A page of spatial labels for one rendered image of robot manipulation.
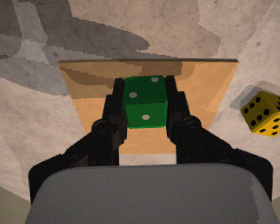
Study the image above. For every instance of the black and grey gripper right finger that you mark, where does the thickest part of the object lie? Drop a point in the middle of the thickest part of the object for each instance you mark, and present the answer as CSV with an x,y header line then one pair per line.
x,y
194,144

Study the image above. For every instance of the green die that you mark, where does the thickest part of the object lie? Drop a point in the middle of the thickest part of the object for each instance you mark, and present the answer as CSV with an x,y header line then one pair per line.
x,y
145,102

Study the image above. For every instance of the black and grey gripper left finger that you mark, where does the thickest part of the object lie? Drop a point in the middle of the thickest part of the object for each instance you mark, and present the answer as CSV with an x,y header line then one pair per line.
x,y
100,147

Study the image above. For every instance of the yellow die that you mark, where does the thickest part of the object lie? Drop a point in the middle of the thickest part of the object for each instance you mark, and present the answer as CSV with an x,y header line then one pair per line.
x,y
262,114

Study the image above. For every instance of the orange flat mat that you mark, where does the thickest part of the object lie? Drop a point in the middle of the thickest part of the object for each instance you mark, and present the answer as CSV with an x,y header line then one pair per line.
x,y
205,82

